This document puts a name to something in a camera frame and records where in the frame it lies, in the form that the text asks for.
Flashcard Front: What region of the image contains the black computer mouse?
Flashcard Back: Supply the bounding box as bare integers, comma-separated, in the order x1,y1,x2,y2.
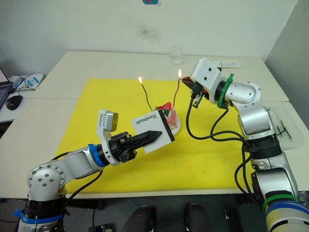
5,95,23,111

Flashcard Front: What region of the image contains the white Handmade matchbox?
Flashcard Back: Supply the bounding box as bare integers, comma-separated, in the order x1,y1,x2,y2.
131,109,175,154

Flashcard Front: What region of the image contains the white cake plate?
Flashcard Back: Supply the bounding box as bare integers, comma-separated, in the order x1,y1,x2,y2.
166,113,181,136

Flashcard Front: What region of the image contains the thin dark lit candle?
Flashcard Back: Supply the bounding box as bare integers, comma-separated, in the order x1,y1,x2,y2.
172,69,183,107
138,76,153,111

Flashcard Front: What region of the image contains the white printed label strip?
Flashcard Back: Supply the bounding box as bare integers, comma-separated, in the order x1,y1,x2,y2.
215,60,242,70

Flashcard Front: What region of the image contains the white device with blue label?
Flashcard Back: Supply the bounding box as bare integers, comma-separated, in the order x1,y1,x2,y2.
8,73,45,92

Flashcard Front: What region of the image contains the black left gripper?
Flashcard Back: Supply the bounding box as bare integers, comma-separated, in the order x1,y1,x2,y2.
108,130,163,163

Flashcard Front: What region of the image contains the yellow table mat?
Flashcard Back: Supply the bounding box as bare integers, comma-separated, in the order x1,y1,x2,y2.
55,77,253,195

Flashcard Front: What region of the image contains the clear drinking glass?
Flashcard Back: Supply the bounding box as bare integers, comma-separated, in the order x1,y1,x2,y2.
170,46,183,65

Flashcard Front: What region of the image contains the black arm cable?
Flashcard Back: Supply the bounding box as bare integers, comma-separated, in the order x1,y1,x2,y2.
50,151,105,218
185,95,267,210

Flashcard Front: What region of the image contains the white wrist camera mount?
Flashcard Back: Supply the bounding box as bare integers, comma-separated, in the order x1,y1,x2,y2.
96,109,121,166
192,57,230,104

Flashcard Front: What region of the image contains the dark laptop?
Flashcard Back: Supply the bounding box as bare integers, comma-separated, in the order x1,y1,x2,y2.
0,67,13,110

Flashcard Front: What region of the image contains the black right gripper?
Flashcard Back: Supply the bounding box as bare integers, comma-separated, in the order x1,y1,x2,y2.
182,76,210,109

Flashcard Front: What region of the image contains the clear plastic tray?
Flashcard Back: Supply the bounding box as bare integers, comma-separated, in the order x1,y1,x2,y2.
264,101,306,151

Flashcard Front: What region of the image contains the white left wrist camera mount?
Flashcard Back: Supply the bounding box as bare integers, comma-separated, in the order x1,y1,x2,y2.
96,109,121,166

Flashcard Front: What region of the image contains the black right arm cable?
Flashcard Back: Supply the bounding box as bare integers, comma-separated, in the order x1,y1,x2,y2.
185,95,267,210

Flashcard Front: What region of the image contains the small pink fruit cake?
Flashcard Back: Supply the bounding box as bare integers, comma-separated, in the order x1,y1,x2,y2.
153,101,178,129

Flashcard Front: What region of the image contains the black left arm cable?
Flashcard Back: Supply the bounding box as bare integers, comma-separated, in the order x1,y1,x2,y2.
50,151,105,218

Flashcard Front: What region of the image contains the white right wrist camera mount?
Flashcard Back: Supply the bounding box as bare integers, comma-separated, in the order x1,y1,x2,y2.
192,57,230,104

